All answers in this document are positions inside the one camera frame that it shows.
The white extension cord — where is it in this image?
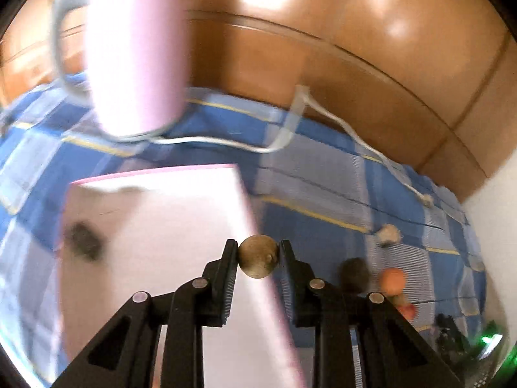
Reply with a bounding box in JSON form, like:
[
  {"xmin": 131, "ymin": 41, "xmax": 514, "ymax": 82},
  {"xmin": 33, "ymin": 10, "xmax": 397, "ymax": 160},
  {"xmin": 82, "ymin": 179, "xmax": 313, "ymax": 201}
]
[{"xmin": 269, "ymin": 85, "xmax": 436, "ymax": 208}]

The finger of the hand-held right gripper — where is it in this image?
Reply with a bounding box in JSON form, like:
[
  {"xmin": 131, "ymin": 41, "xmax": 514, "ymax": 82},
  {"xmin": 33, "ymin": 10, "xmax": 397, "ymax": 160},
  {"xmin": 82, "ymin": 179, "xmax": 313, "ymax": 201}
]
[{"xmin": 435, "ymin": 314, "xmax": 472, "ymax": 357}]

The pink box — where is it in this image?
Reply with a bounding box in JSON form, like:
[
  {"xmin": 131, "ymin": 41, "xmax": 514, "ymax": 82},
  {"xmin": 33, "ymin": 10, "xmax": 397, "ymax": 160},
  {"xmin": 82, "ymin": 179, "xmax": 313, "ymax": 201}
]
[{"xmin": 57, "ymin": 164, "xmax": 305, "ymax": 388}]

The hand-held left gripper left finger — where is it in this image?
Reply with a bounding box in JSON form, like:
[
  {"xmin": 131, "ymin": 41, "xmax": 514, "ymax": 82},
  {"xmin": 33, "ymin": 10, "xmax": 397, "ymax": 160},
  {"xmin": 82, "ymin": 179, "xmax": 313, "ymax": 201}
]
[{"xmin": 52, "ymin": 239, "xmax": 239, "ymax": 388}]

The dark round fruit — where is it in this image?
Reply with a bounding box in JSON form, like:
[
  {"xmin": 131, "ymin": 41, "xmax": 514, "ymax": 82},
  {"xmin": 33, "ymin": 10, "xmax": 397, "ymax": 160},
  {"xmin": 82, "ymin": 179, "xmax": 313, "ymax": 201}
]
[{"xmin": 339, "ymin": 258, "xmax": 369, "ymax": 294}]

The wooden wardrobe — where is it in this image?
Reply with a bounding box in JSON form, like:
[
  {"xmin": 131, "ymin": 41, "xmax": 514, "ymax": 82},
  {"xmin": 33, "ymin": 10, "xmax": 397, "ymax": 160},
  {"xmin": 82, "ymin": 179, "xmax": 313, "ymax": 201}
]
[{"xmin": 0, "ymin": 0, "xmax": 517, "ymax": 205}]

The beige lumpy fruit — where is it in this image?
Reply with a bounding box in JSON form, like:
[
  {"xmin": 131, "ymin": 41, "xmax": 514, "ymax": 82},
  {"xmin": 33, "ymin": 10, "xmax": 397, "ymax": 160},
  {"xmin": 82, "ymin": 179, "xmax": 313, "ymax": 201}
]
[{"xmin": 375, "ymin": 224, "xmax": 403, "ymax": 248}]

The white cable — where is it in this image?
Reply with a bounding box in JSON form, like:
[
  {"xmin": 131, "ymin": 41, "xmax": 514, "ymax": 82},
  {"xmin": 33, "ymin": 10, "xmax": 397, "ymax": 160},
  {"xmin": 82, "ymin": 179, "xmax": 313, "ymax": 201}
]
[{"xmin": 147, "ymin": 135, "xmax": 279, "ymax": 154}]

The pink mug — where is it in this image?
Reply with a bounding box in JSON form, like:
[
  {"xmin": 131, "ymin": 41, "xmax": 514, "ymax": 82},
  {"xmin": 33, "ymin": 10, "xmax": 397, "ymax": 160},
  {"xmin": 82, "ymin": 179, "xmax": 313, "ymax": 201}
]
[{"xmin": 52, "ymin": 0, "xmax": 191, "ymax": 143}]

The brown round fruit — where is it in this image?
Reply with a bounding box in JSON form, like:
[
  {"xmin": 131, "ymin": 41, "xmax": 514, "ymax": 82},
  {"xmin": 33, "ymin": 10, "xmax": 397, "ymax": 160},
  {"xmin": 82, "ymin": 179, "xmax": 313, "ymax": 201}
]
[{"xmin": 237, "ymin": 234, "xmax": 281, "ymax": 279}]

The orange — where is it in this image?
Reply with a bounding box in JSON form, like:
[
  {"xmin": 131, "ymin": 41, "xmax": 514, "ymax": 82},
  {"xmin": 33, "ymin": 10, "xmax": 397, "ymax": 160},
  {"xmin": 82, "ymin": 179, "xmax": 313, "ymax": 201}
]
[{"xmin": 379, "ymin": 267, "xmax": 407, "ymax": 296}]

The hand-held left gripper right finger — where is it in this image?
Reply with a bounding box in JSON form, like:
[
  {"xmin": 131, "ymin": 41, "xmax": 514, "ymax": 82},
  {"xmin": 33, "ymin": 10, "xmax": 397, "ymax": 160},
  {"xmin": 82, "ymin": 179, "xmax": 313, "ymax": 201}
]
[{"xmin": 280, "ymin": 239, "xmax": 463, "ymax": 388}]

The blue plaid bed sheet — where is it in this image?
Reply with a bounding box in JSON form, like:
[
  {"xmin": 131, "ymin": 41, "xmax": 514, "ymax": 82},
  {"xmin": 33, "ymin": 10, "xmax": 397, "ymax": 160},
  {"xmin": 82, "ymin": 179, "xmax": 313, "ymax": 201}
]
[{"xmin": 0, "ymin": 73, "xmax": 505, "ymax": 388}]

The dark small fruit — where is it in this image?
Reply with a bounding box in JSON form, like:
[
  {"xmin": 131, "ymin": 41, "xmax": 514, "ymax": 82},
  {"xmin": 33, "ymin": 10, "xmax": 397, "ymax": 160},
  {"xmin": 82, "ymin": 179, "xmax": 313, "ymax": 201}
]
[{"xmin": 65, "ymin": 221, "xmax": 106, "ymax": 262}]

